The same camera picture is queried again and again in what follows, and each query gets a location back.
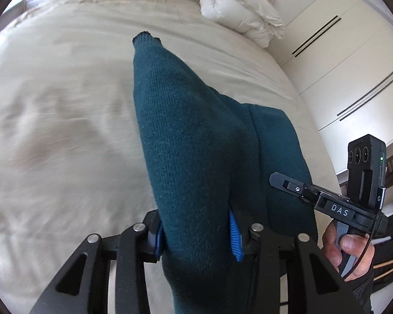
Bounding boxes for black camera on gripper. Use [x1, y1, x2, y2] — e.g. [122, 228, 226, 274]
[346, 134, 386, 210]

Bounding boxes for beige bed sheet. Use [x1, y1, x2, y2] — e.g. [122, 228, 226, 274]
[0, 0, 339, 313]

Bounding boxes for cream wardrobe with black handles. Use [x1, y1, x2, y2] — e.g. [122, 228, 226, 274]
[268, 0, 393, 173]

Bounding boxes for person right hand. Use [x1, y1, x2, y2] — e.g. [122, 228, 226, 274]
[322, 220, 376, 282]

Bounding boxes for white rolled duvet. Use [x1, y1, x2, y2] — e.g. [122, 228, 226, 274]
[199, 0, 285, 49]

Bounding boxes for dark teal knit sweater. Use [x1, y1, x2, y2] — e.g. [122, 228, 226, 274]
[133, 32, 318, 313]

